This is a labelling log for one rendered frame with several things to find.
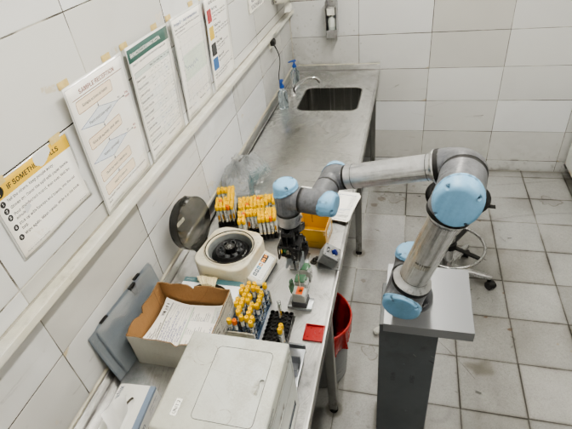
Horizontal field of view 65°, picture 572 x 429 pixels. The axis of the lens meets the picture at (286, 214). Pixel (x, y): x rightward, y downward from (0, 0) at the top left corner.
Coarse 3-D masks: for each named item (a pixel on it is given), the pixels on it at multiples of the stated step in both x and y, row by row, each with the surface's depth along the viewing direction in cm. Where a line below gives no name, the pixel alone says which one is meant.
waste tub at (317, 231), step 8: (304, 216) 197; (312, 216) 195; (312, 224) 198; (320, 224) 197; (328, 224) 185; (304, 232) 185; (312, 232) 184; (320, 232) 183; (328, 232) 188; (312, 240) 187; (320, 240) 185; (328, 240) 189; (320, 248) 188
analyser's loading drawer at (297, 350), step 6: (288, 342) 145; (294, 348) 146; (300, 348) 145; (294, 354) 144; (300, 354) 144; (294, 360) 141; (300, 360) 142; (294, 366) 140; (300, 366) 140; (294, 372) 137
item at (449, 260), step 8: (432, 184) 255; (488, 192) 244; (488, 200) 239; (464, 232) 277; (472, 232) 276; (456, 240) 272; (480, 240) 270; (456, 248) 267; (464, 248) 290; (448, 256) 273; (456, 256) 284; (472, 256) 260; (440, 264) 279; (448, 264) 275; (472, 264) 255; (472, 272) 273; (480, 272) 272; (488, 280) 271; (488, 288) 272
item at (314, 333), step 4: (308, 324) 157; (312, 324) 156; (316, 324) 156; (308, 328) 156; (312, 328) 156; (316, 328) 156; (320, 328) 156; (324, 328) 155; (304, 332) 154; (308, 332) 155; (312, 332) 155; (316, 332) 154; (320, 332) 154; (304, 336) 153; (308, 336) 153; (312, 336) 153; (316, 336) 153; (320, 336) 153; (308, 340) 152; (312, 340) 151; (316, 340) 151; (320, 340) 151
